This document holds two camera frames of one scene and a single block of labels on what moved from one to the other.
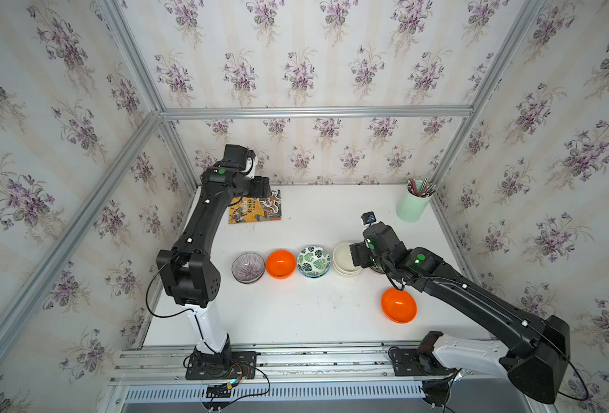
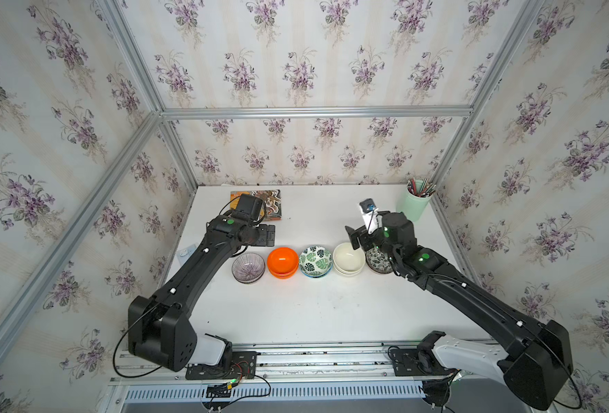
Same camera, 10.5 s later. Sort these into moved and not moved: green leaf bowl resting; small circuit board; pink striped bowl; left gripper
Moved: left gripper
Not moved: green leaf bowl resting; pink striped bowl; small circuit board
